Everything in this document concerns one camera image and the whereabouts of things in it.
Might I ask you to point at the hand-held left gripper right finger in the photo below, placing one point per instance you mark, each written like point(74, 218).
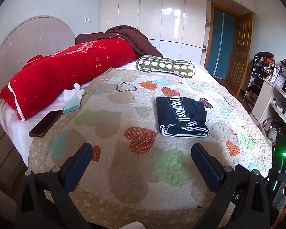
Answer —
point(206, 165)

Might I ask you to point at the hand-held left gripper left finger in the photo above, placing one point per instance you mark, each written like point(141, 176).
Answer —
point(78, 165)

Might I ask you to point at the navy striped shirt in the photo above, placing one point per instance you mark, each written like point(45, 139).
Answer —
point(180, 115)

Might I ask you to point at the pink bag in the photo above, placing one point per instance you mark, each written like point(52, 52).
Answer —
point(269, 125)

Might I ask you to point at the dark smartphone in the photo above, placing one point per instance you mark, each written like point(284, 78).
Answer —
point(46, 123)

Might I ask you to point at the heart patterned quilt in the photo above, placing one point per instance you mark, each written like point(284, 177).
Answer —
point(124, 133)

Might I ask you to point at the teal folded cloth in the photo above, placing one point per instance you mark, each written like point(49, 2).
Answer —
point(71, 106)

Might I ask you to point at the white desk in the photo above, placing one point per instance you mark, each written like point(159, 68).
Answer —
point(268, 100)

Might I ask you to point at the white and teal cloth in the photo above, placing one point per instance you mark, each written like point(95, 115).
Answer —
point(72, 94)

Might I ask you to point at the white bed sheet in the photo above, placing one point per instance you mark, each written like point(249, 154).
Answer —
point(14, 126)

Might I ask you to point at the white shoe rack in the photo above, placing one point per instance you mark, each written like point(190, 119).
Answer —
point(258, 81)

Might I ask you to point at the dark ornate table clock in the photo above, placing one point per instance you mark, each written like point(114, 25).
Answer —
point(285, 70)

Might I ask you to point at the red folded blanket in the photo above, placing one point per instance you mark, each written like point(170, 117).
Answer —
point(62, 74)

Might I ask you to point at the green patterned bolster pillow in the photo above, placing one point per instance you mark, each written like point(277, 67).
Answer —
point(165, 65)

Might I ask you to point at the wooden door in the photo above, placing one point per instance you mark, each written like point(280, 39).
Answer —
point(240, 52)

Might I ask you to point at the blue door curtain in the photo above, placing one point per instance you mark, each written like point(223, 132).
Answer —
point(220, 45)

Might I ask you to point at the round beige headboard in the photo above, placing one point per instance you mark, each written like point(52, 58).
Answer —
point(26, 43)

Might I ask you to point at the maroon blanket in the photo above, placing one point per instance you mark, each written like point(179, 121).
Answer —
point(135, 39)

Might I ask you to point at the white glossy wardrobe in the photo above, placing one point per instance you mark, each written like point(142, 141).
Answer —
point(169, 12)

